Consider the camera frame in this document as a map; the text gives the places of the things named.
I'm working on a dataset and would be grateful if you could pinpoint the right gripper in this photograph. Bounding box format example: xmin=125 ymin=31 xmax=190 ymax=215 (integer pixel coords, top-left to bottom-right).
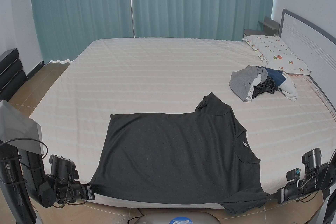
xmin=277 ymin=183 xmax=304 ymax=204

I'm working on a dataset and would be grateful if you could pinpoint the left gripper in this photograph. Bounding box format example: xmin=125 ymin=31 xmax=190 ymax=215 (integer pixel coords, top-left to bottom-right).
xmin=75 ymin=184 xmax=96 ymax=202

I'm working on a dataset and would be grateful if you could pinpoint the black T-shirt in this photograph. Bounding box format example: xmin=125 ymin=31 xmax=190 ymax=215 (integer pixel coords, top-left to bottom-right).
xmin=88 ymin=92 xmax=271 ymax=215

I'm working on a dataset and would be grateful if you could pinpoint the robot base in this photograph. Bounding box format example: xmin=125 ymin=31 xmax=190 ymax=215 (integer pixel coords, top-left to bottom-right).
xmin=130 ymin=212 xmax=221 ymax=224

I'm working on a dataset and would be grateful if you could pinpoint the pile of clothes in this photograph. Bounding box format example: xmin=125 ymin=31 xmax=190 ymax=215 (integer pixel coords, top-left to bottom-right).
xmin=229 ymin=65 xmax=298 ymax=103

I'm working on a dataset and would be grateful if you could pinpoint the bed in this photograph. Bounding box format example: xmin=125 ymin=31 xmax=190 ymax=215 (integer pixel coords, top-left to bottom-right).
xmin=27 ymin=9 xmax=336 ymax=210

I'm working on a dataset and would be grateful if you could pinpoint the white printed pillow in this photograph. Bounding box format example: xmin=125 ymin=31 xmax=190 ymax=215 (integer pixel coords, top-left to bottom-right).
xmin=241 ymin=35 xmax=312 ymax=76

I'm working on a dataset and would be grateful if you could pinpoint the black chest of drawers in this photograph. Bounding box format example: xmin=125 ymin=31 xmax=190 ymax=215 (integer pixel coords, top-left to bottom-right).
xmin=0 ymin=48 xmax=27 ymax=101

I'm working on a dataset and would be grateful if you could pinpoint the grey bedside table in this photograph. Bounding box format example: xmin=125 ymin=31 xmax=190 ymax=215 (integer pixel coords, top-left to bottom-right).
xmin=244 ymin=17 xmax=280 ymax=37

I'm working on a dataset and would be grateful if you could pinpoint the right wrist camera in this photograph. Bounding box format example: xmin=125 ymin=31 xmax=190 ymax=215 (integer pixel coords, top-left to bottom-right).
xmin=286 ymin=168 xmax=300 ymax=182

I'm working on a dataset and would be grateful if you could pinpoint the black cable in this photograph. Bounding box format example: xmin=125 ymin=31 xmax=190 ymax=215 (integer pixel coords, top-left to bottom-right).
xmin=0 ymin=138 xmax=48 ymax=158

